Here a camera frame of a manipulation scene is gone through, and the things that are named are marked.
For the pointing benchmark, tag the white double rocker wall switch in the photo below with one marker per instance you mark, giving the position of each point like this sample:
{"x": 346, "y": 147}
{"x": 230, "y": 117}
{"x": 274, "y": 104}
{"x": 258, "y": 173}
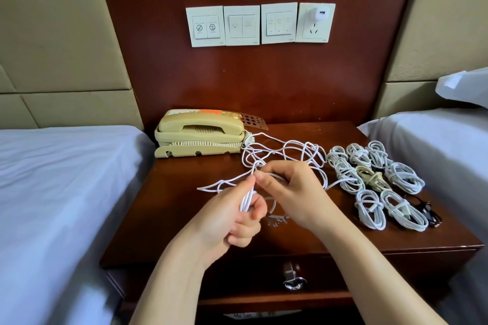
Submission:
{"x": 242, "y": 26}

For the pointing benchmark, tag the person's right hand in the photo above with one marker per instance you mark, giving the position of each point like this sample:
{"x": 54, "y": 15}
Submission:
{"x": 301, "y": 195}

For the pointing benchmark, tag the bed white sheet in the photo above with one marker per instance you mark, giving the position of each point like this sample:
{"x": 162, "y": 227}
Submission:
{"x": 454, "y": 161}
{"x": 61, "y": 214}

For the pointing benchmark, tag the dark wooden drawer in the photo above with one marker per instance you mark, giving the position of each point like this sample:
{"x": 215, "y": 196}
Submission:
{"x": 244, "y": 275}

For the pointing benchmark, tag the beige padded headboard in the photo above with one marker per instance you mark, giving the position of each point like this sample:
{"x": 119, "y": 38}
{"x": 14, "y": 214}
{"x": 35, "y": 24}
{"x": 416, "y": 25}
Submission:
{"x": 61, "y": 31}
{"x": 442, "y": 24}

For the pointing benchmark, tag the left bed white sheet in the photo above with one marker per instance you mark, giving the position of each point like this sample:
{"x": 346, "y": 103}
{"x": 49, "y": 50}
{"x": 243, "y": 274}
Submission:
{"x": 61, "y": 214}

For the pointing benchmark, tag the wooden nightstand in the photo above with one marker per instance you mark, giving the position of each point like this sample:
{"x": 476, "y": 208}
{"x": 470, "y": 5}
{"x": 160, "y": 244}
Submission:
{"x": 152, "y": 214}

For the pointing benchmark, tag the white crumpled bag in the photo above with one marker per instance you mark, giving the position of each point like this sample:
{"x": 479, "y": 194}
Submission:
{"x": 263, "y": 314}

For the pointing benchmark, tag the white plug-in charger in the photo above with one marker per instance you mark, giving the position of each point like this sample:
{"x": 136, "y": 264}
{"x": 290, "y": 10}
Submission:
{"x": 320, "y": 13}

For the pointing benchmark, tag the person's left hand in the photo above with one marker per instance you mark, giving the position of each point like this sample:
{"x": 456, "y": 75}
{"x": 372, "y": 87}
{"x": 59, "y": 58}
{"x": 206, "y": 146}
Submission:
{"x": 221, "y": 226}

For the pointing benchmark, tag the white triple rocker wall switch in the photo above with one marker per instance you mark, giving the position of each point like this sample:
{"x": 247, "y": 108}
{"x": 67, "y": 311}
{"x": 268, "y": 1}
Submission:
{"x": 279, "y": 23}

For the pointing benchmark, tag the white pillow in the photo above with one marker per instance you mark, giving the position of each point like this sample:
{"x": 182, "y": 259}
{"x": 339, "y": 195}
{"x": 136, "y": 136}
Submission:
{"x": 467, "y": 87}

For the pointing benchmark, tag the dark wooden wall panel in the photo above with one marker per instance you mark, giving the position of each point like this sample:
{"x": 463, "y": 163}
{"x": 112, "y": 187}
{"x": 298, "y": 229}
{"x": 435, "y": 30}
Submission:
{"x": 259, "y": 77}

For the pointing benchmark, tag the white two-button wall switch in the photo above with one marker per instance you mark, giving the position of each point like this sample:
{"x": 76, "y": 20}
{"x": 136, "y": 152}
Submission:
{"x": 206, "y": 27}

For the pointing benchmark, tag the person's right forearm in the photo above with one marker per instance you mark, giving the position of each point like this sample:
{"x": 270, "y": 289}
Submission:
{"x": 381, "y": 279}

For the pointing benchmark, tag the right bed white sheet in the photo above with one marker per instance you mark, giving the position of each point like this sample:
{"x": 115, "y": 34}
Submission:
{"x": 454, "y": 161}

